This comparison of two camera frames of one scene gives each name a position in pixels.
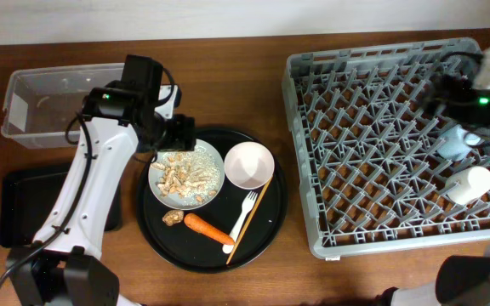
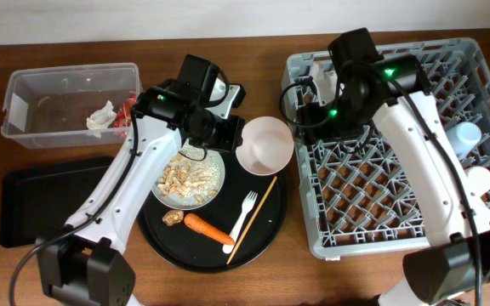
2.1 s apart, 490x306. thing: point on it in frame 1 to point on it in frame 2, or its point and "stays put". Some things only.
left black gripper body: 171,134 to 219,133
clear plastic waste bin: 41,102 stays put
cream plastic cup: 469,184 stays put
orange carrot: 195,223 stays put
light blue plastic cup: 458,143 stays put
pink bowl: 249,165 to 266,146
